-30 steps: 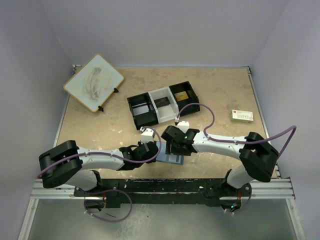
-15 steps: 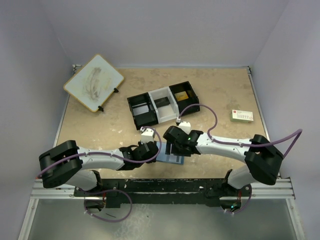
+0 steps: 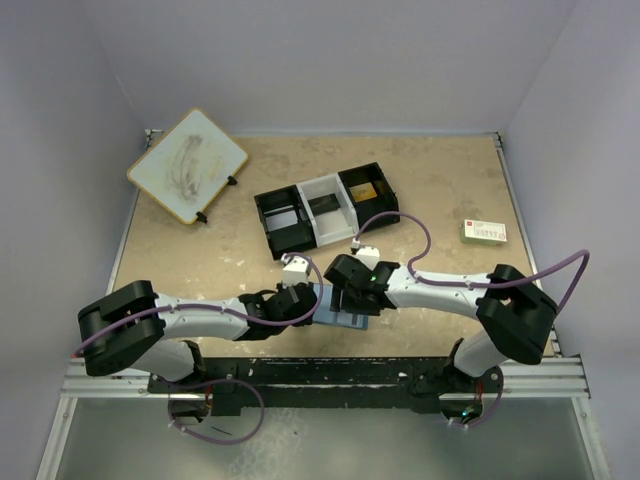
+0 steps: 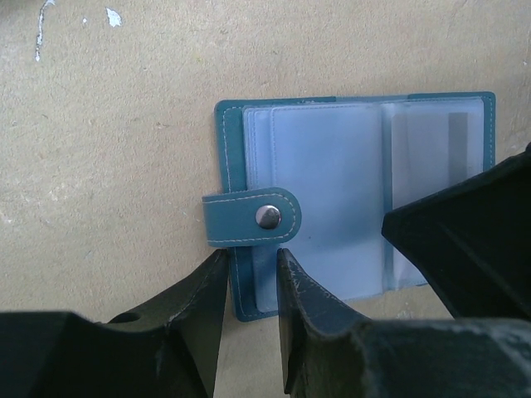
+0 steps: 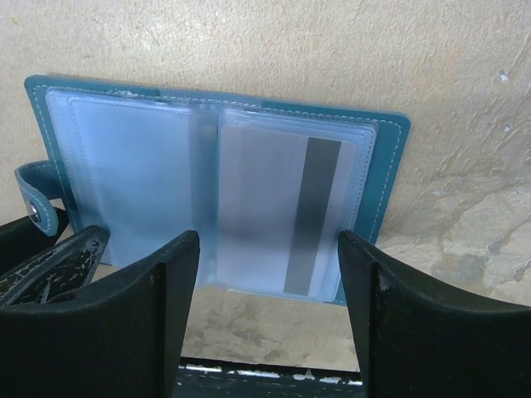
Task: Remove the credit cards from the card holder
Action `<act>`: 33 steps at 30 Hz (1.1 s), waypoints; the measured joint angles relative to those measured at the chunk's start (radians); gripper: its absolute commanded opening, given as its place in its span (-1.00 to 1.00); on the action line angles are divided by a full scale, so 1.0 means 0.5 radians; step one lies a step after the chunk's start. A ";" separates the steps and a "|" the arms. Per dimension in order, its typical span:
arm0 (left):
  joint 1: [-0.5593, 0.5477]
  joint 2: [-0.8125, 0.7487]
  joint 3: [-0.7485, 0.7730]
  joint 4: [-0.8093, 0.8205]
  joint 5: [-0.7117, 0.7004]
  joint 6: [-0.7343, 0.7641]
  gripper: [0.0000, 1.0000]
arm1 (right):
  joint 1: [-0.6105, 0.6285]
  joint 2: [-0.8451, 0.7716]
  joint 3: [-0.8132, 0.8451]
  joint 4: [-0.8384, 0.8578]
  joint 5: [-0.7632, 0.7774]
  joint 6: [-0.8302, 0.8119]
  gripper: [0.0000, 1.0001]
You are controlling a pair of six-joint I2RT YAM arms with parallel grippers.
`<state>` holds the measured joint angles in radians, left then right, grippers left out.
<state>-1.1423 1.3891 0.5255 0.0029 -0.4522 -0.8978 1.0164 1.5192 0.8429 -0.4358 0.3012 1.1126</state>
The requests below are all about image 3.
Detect blue leather card holder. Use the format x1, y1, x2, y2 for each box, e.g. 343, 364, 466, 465
312, 284, 369, 331

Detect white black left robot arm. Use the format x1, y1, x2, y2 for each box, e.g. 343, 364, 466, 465
74, 280, 323, 382

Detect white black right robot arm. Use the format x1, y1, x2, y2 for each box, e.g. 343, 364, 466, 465
324, 254, 559, 378

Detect white card in tray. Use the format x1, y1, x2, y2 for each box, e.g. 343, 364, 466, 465
265, 210, 298, 231

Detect black card in tray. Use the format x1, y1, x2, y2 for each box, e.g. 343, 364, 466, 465
308, 193, 341, 216

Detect gold card in tray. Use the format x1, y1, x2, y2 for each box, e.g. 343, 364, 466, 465
349, 182, 378, 203

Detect small white card box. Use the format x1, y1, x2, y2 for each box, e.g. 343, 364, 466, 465
460, 219, 508, 246

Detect black and white tray organizer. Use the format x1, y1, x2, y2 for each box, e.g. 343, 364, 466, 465
254, 162, 400, 260

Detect black whiteboard stand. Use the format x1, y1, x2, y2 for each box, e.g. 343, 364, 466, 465
195, 175, 238, 224

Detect yellow-framed whiteboard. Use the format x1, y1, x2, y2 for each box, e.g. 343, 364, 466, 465
127, 108, 249, 225

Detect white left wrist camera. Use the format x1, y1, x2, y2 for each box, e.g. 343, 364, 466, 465
280, 252, 311, 288

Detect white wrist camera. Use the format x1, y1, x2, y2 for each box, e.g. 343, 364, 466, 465
350, 239, 380, 270
280, 252, 311, 288

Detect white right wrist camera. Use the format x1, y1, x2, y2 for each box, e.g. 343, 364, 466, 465
350, 239, 380, 270

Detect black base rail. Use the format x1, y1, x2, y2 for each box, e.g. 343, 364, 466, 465
147, 355, 504, 416

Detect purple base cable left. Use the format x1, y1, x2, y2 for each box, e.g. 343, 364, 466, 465
167, 377, 266, 444

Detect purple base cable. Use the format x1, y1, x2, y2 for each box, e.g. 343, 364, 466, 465
167, 377, 266, 444
447, 367, 504, 431

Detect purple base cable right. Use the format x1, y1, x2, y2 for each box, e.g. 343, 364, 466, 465
447, 367, 504, 431

